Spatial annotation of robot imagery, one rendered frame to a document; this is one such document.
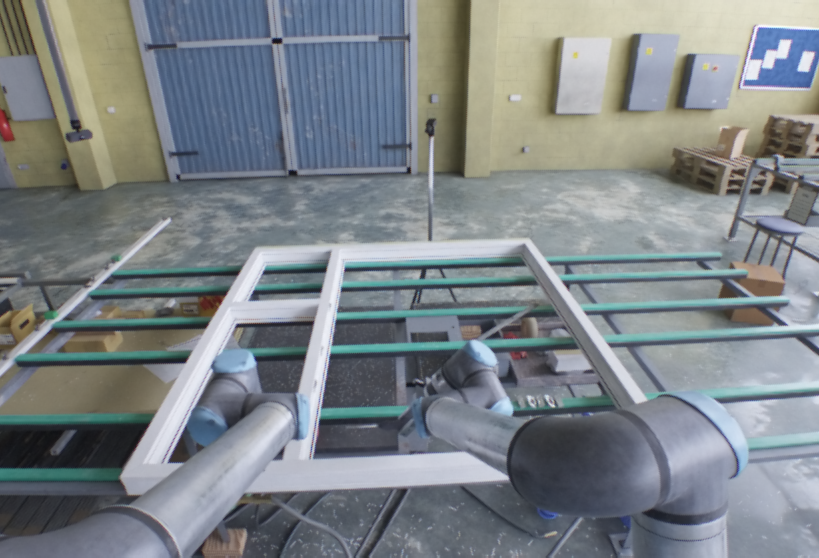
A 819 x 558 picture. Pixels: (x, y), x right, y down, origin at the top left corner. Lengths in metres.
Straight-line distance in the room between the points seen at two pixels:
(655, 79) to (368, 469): 7.60
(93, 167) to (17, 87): 1.52
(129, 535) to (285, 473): 0.81
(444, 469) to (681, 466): 0.77
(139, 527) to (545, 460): 0.42
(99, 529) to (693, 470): 0.59
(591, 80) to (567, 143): 1.02
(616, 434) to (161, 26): 7.79
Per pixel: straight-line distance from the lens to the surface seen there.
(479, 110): 7.13
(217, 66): 7.70
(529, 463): 0.59
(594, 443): 0.56
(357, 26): 7.28
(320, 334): 1.73
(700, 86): 8.65
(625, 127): 8.38
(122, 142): 8.58
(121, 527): 0.50
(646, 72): 8.14
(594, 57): 7.78
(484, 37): 7.08
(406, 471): 1.25
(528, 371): 2.11
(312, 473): 1.27
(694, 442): 0.61
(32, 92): 8.88
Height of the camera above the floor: 1.90
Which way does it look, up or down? 28 degrees down
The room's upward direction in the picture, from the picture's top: 1 degrees counter-clockwise
